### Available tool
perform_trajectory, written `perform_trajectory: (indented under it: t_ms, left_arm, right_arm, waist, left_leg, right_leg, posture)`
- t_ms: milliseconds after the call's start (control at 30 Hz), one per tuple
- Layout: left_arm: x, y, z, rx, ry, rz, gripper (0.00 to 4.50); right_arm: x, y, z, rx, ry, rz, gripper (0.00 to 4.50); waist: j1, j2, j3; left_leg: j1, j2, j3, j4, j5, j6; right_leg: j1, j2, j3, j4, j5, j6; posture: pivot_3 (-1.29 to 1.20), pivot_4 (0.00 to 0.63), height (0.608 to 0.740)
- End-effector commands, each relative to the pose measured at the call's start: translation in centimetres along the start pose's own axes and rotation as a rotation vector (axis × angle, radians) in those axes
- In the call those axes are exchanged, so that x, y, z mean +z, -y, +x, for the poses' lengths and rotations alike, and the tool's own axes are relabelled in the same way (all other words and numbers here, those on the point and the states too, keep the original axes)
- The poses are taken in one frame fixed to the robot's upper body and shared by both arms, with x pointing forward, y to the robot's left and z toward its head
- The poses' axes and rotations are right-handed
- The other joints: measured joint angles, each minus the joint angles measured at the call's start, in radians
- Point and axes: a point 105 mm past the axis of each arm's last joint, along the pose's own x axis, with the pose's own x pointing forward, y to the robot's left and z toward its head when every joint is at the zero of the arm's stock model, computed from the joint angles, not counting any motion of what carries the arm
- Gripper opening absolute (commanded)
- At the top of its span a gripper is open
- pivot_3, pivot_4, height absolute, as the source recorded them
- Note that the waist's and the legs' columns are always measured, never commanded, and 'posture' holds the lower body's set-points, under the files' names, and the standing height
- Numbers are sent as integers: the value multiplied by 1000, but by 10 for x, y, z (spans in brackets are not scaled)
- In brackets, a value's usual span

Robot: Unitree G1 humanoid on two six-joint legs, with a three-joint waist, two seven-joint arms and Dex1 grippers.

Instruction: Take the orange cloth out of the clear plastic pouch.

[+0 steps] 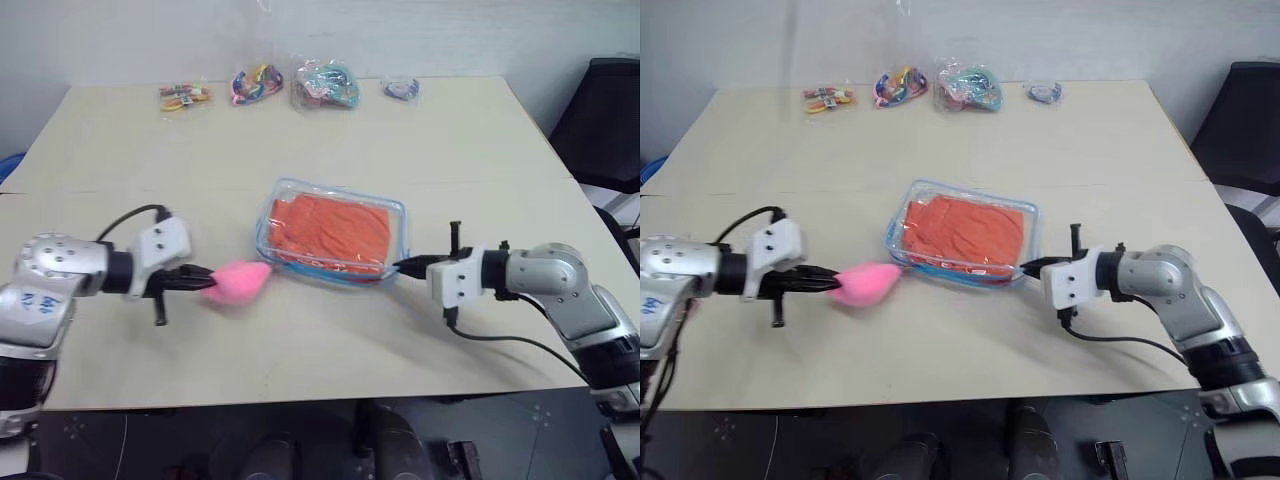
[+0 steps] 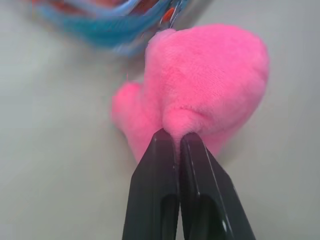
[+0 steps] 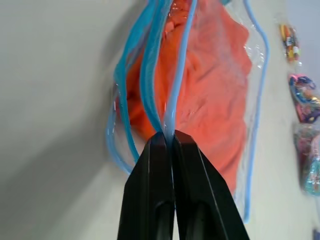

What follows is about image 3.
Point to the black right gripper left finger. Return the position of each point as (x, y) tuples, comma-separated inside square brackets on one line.
[(147, 190)]

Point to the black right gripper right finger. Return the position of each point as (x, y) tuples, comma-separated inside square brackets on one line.
[(200, 192)]

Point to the clear pouch with blue trim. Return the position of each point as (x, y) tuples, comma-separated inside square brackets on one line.
[(252, 57)]

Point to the orange cloth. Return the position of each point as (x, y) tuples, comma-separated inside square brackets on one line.
[(215, 105)]

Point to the bag of glittery colourful items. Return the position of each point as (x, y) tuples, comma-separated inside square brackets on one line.
[(309, 160)]

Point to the small bag of colourful items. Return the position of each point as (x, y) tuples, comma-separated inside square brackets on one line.
[(290, 44)]

